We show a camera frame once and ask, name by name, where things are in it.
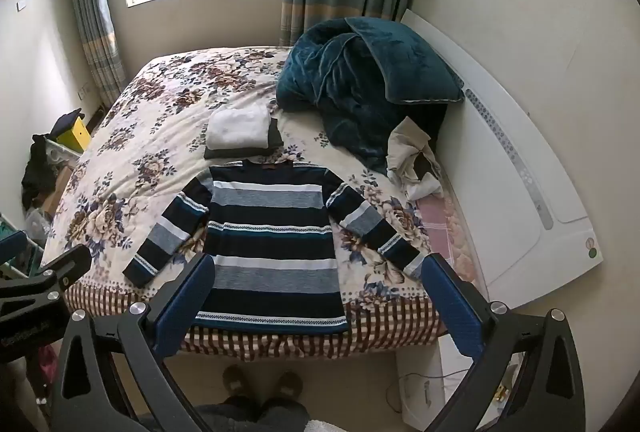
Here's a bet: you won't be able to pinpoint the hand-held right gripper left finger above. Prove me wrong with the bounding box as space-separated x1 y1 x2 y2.
47 253 216 432

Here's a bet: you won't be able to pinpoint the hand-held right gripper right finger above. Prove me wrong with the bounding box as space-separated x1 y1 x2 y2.
421 253 588 432

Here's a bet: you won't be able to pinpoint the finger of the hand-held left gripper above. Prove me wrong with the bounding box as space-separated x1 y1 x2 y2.
0 230 29 266
0 244 93 320

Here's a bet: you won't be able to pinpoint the striped knit sweater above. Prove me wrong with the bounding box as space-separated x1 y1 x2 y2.
122 160 427 335

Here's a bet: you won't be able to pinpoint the green rack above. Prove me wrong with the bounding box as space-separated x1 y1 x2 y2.
0 212 47 285

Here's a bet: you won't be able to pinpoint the pink checked bed sheet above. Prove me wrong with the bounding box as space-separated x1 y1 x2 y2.
410 194 488 293

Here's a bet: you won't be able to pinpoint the cardboard box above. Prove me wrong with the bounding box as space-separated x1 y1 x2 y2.
42 162 75 215

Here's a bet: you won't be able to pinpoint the black cloth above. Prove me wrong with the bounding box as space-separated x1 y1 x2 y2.
21 134 58 208

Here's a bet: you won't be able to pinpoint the white plastic basket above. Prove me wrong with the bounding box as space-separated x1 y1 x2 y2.
42 134 83 165

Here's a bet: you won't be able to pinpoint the yellow box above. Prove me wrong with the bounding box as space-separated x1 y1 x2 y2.
55 114 91 153

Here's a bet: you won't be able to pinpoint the person's grey pants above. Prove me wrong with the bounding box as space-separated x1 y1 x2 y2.
195 394 309 432

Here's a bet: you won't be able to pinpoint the beige crumpled cloth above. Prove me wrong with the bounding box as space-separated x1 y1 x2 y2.
386 116 446 202

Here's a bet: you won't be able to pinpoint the floral bed blanket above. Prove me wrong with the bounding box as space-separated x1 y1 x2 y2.
40 46 451 360

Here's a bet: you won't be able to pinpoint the white headboard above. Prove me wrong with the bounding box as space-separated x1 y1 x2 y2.
400 8 604 308

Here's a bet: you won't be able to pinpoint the white folded cloth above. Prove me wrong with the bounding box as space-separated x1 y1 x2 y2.
206 103 273 150

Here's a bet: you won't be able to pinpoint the dark grey folded cloth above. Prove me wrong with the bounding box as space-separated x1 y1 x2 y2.
203 117 284 159

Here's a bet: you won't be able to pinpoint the teal plush pillow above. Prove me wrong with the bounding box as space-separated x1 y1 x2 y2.
345 17 466 105

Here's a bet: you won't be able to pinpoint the teal plush quilt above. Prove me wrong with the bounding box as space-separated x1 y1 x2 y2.
276 17 448 175

